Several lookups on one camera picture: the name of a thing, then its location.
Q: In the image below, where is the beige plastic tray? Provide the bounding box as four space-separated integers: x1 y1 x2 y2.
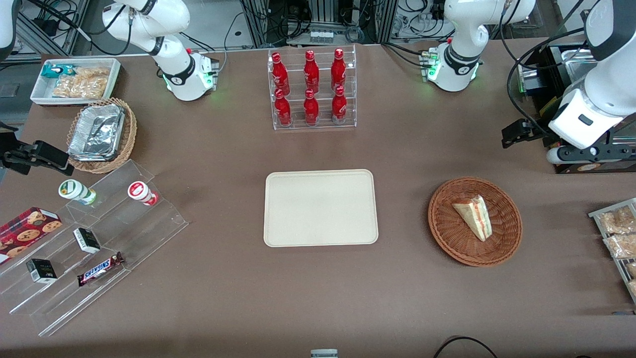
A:
263 169 379 248

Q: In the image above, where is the clear acrylic bottle rack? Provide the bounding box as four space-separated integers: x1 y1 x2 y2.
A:
267 44 358 131

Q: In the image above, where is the stack of foil trays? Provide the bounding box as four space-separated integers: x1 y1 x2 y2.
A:
68 103 126 162

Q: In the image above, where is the black crate with metal pans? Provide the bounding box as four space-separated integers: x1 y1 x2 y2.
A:
516 43 636 175

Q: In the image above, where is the black looped cable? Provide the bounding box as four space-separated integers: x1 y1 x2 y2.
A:
433 336 499 358

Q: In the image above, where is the light wicker basket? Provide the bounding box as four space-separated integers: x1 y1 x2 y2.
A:
66 97 138 175

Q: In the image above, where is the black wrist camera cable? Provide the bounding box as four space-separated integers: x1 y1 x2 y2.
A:
506 27 597 135

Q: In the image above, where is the green lid cup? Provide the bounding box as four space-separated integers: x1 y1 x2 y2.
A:
58 179 97 206

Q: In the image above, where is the white rectangular bin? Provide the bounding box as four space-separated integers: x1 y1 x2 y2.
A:
30 58 122 107

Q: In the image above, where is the clear bag of crackers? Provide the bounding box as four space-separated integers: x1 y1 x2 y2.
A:
52 67 111 99

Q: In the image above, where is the triangular sandwich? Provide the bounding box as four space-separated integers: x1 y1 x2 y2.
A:
452 194 493 243

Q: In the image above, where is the red lid cup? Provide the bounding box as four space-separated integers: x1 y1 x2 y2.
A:
127 181 159 207

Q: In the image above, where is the Snickers chocolate bar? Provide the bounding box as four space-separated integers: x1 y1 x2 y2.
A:
77 252 125 287

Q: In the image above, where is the brown wicker basket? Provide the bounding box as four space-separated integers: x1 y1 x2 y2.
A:
428 177 523 268

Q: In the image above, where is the clear acrylic stepped shelf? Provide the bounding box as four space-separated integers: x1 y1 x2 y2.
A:
0 159 190 338

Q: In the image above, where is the grey metal tray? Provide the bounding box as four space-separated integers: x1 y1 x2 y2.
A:
588 197 636 305

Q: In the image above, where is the aluminium frame rack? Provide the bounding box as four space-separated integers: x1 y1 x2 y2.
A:
238 0 399 48

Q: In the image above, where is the small black box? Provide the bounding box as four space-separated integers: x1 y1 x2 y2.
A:
25 258 58 284
73 227 101 255

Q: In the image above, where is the teal snack packet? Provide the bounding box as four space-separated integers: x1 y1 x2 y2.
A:
40 64 77 81

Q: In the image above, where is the red cookie box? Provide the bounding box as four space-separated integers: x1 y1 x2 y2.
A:
0 206 63 265

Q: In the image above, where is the red soda bottle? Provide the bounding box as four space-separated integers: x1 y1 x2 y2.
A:
271 52 291 96
303 89 320 126
331 86 348 125
331 48 347 93
304 50 320 94
274 89 293 127

